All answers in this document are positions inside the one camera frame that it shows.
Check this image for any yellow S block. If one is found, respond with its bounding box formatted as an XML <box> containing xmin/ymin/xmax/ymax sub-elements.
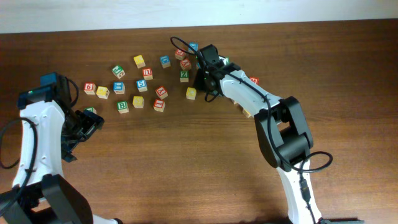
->
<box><xmin>132</xmin><ymin>96</ymin><xmax>144</xmax><ymax>108</ymax></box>
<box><xmin>243</xmin><ymin>108</ymin><xmax>252</xmax><ymax>118</ymax></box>

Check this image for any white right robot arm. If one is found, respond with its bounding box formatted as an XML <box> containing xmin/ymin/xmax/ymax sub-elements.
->
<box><xmin>192</xmin><ymin>45</ymin><xmax>325</xmax><ymax>223</ymax></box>

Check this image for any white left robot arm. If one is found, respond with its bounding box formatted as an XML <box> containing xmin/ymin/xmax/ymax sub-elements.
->
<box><xmin>1</xmin><ymin>72</ymin><xmax>121</xmax><ymax>224</ymax></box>

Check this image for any green b block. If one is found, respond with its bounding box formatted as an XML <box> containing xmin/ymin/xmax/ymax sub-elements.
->
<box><xmin>116</xmin><ymin>101</ymin><xmax>129</xmax><ymax>114</ymax></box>
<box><xmin>83</xmin><ymin>107</ymin><xmax>97</xmax><ymax>114</ymax></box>

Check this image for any yellow block centre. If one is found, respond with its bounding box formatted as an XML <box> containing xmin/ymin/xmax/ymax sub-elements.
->
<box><xmin>186</xmin><ymin>87</ymin><xmax>197</xmax><ymax>100</ymax></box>

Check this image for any green Z block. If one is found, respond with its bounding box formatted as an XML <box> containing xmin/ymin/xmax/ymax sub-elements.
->
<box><xmin>180</xmin><ymin>70</ymin><xmax>189</xmax><ymax>83</ymax></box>

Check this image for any red Y block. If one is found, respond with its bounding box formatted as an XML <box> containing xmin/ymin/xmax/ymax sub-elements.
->
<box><xmin>180</xmin><ymin>58</ymin><xmax>192</xmax><ymax>71</ymax></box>

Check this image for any blue X block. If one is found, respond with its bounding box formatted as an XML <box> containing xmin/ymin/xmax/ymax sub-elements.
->
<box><xmin>188</xmin><ymin>42</ymin><xmax>198</xmax><ymax>54</ymax></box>

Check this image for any red 6 block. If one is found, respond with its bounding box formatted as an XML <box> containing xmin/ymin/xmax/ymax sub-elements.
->
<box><xmin>83</xmin><ymin>82</ymin><xmax>96</xmax><ymax>95</ymax></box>

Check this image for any red C block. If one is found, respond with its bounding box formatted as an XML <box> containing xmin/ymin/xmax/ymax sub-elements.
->
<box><xmin>175</xmin><ymin>49</ymin><xmax>187</xmax><ymax>60</ymax></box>

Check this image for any yellow block far left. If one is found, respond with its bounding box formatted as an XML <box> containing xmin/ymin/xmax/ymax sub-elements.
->
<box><xmin>96</xmin><ymin>86</ymin><xmax>109</xmax><ymax>99</ymax></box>

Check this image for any red M block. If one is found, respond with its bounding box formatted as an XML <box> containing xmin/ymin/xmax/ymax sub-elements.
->
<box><xmin>249</xmin><ymin>77</ymin><xmax>259</xmax><ymax>85</ymax></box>

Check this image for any blue D block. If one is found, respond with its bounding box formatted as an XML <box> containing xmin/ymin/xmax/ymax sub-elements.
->
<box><xmin>160</xmin><ymin>55</ymin><xmax>171</xmax><ymax>68</ymax></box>

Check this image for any red K block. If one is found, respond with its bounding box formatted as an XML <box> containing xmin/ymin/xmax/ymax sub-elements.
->
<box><xmin>155</xmin><ymin>86</ymin><xmax>168</xmax><ymax>100</ymax></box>

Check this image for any blue block left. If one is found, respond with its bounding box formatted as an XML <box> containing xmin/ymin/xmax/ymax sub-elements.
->
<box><xmin>113</xmin><ymin>82</ymin><xmax>126</xmax><ymax>95</ymax></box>

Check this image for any red U block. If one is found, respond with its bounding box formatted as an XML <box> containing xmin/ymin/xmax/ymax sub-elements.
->
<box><xmin>142</xmin><ymin>68</ymin><xmax>153</xmax><ymax>80</ymax></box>

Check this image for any green J block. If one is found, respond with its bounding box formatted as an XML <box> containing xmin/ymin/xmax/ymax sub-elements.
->
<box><xmin>111</xmin><ymin>65</ymin><xmax>125</xmax><ymax>79</ymax></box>

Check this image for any blue 5 block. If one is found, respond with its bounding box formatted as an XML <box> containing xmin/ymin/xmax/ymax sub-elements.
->
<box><xmin>136</xmin><ymin>80</ymin><xmax>147</xmax><ymax>92</ymax></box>

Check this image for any yellow block top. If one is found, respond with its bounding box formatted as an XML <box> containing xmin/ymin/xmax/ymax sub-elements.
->
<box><xmin>133</xmin><ymin>55</ymin><xmax>146</xmax><ymax>68</ymax></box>

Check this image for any aluminium rail table edge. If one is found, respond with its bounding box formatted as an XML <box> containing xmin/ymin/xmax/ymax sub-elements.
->
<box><xmin>319</xmin><ymin>219</ymin><xmax>365</xmax><ymax>224</ymax></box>

